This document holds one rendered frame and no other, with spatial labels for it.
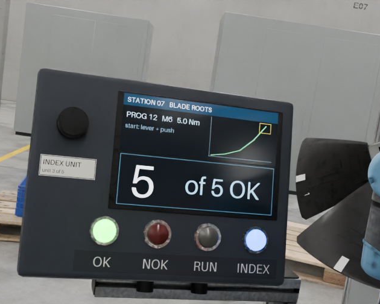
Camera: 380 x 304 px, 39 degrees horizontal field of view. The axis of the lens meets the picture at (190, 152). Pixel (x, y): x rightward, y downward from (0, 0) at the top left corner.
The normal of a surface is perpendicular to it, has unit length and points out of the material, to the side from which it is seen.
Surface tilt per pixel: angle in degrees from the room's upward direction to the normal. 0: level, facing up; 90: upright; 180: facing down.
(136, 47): 90
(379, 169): 90
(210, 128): 75
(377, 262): 92
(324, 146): 79
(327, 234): 52
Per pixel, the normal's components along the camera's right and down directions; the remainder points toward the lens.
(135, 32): 0.00, 0.14
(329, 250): -0.36, -0.59
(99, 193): 0.29, -0.08
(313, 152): -0.82, -0.26
